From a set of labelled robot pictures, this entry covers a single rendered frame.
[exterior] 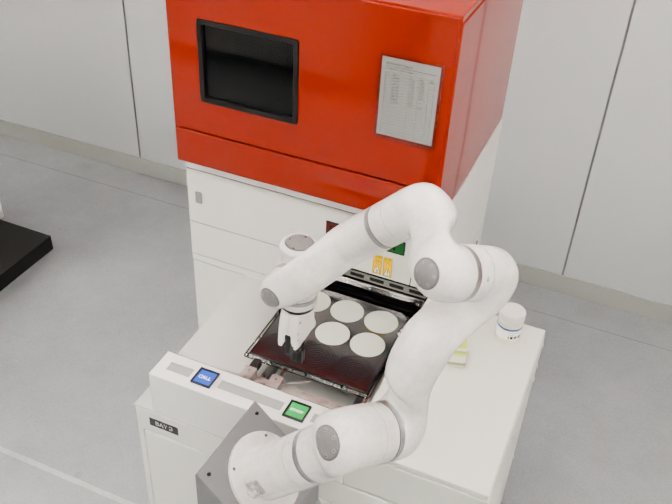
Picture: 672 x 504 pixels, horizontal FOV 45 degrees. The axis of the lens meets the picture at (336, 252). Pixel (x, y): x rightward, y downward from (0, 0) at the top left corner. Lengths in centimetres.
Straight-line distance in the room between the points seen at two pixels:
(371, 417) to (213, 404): 66
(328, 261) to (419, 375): 30
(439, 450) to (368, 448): 49
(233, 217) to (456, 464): 107
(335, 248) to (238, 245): 106
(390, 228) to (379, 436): 38
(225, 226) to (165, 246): 165
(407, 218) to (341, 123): 75
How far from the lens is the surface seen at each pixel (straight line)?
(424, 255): 136
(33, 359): 372
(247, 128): 232
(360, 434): 153
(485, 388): 217
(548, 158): 379
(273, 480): 179
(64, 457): 332
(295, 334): 180
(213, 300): 284
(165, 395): 220
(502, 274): 143
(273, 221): 251
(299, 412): 205
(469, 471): 198
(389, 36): 203
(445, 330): 146
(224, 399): 209
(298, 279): 162
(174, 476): 244
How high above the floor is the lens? 248
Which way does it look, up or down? 36 degrees down
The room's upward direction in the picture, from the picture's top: 3 degrees clockwise
